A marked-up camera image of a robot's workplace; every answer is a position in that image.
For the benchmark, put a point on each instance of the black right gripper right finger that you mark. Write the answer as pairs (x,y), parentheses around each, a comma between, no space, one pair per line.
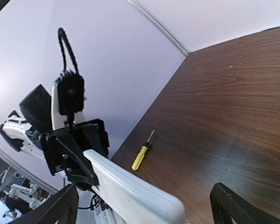
(228,208)

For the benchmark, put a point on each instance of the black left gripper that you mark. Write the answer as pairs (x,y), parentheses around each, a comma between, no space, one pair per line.
(64,149)

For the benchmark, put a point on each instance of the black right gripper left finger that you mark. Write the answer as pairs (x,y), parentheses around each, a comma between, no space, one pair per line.
(61,208)

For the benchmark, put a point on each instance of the white remote control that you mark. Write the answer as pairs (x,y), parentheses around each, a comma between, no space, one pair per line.
(133,199)

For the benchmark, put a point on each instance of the yellow handled screwdriver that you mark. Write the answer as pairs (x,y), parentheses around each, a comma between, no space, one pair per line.
(138,160)

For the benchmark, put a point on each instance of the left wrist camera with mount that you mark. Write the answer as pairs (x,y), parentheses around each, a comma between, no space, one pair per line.
(67,101)

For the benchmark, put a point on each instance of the left aluminium corner post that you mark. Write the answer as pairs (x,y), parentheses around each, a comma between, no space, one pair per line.
(159,25)

